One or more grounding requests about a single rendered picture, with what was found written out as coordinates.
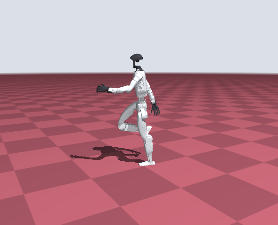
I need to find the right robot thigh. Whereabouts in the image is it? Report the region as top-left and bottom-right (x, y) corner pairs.
(118, 101), (137, 130)

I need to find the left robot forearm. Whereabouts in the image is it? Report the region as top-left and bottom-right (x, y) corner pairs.
(108, 85), (130, 94)

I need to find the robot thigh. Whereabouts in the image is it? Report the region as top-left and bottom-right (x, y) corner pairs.
(137, 108), (152, 142)
(118, 101), (137, 130)

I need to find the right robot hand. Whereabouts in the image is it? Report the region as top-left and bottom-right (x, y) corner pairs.
(151, 100), (160, 116)

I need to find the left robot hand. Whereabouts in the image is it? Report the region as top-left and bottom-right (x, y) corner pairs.
(96, 84), (112, 93)

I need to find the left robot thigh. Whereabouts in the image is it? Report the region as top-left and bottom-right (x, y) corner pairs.
(137, 108), (152, 142)

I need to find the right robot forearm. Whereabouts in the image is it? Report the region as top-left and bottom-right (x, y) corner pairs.
(147, 89), (155, 104)

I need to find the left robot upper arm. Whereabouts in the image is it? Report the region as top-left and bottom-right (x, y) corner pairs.
(125, 73), (143, 93)

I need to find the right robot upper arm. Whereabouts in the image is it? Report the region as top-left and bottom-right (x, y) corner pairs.
(146, 80), (150, 91)

